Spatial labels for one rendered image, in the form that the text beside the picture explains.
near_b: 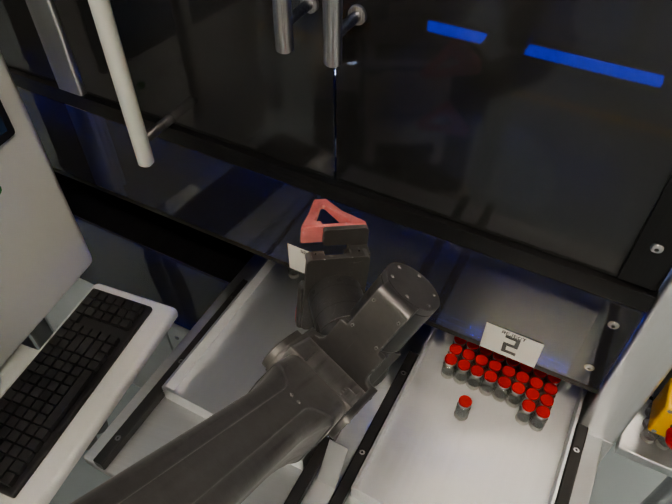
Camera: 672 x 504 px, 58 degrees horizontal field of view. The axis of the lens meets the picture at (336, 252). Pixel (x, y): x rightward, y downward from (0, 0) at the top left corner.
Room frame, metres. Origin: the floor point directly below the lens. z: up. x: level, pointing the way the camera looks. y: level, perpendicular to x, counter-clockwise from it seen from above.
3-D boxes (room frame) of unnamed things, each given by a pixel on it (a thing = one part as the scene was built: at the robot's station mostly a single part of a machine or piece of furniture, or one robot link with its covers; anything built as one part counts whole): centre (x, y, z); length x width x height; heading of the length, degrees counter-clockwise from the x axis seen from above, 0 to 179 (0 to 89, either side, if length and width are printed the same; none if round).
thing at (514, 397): (0.50, -0.26, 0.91); 0.18 x 0.02 x 0.05; 62
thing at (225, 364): (0.58, 0.08, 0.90); 0.34 x 0.26 x 0.04; 152
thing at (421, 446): (0.42, -0.22, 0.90); 0.34 x 0.26 x 0.04; 152
